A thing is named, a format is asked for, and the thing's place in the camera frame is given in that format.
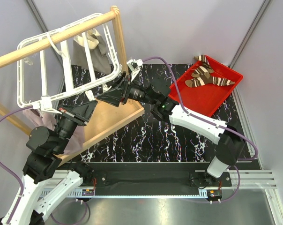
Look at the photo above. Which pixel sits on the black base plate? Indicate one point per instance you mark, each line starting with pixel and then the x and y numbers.
pixel 148 179

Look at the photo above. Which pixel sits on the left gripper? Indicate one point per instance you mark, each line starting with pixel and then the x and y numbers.
pixel 82 112

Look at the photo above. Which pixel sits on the brown striped sock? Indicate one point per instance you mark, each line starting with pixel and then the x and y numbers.
pixel 218 81
pixel 200 77

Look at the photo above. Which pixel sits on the lilac sock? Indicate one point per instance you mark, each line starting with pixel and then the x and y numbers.
pixel 48 120

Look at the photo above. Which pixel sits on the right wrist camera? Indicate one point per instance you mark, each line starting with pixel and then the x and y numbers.
pixel 135 66

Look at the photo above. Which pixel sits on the brown striped sock right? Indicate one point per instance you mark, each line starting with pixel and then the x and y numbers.
pixel 218 81

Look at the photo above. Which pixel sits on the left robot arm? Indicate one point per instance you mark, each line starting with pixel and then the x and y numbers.
pixel 28 207

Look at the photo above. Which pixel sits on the grey beige hanging sock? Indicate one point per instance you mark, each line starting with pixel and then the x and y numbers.
pixel 97 49

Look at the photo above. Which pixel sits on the white clothes peg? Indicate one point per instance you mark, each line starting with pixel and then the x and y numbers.
pixel 89 94

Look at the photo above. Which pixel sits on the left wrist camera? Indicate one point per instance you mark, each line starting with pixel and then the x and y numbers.
pixel 44 105

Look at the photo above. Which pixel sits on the brown striped sock left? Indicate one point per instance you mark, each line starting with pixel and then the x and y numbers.
pixel 200 77

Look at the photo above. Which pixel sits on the white plastic sock hanger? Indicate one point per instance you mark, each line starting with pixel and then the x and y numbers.
pixel 57 39

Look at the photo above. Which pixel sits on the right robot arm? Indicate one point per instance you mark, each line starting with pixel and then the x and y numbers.
pixel 229 144

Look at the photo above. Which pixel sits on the aluminium rail frame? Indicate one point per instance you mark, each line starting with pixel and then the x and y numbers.
pixel 210 194

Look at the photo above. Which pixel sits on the red plastic tray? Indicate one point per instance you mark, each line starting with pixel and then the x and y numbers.
pixel 205 99

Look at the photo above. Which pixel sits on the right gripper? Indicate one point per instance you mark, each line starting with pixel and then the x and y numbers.
pixel 119 94

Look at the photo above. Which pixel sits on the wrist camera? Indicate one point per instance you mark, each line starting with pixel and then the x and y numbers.
pixel 44 105
pixel 135 66

